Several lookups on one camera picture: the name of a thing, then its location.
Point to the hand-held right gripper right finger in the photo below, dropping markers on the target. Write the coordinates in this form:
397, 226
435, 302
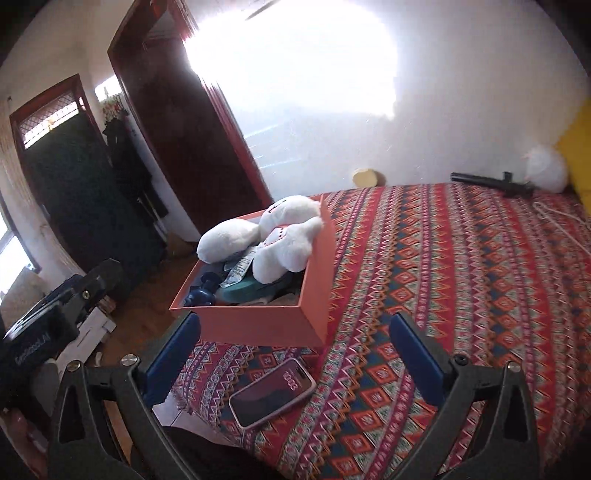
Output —
415, 360

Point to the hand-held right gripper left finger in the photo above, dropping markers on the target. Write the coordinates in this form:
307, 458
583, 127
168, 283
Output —
173, 350

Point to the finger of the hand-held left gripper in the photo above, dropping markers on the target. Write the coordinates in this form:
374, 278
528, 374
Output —
94, 284

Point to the dark blue plastic toy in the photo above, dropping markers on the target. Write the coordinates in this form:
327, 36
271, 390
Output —
203, 293

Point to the orange cardboard box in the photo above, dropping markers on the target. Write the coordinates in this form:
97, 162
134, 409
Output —
258, 323

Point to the teal soft item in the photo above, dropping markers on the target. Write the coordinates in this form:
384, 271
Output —
240, 290

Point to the white plush toy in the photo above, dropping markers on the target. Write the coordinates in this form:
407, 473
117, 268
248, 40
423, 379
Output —
286, 249

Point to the red patterned blanket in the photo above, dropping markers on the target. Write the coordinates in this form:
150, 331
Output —
461, 300

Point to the bright window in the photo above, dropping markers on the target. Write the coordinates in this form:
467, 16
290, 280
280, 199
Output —
11, 258

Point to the dark green door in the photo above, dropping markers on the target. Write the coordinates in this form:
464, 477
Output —
78, 194

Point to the smartphone with pale case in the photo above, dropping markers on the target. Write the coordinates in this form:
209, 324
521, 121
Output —
272, 392

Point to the hanging dark clothes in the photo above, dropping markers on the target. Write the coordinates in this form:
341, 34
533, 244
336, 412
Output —
127, 157

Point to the dark red wooden door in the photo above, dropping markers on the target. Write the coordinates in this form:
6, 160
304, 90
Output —
184, 138

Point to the yellow round object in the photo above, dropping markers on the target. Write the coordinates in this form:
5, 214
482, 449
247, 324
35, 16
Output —
367, 177

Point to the black metal rod tool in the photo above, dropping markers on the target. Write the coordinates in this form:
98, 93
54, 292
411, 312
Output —
480, 180

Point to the white fluffy ball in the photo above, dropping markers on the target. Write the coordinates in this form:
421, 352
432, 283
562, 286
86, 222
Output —
547, 168

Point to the yellow pillow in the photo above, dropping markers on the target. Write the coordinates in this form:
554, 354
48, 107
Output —
579, 157

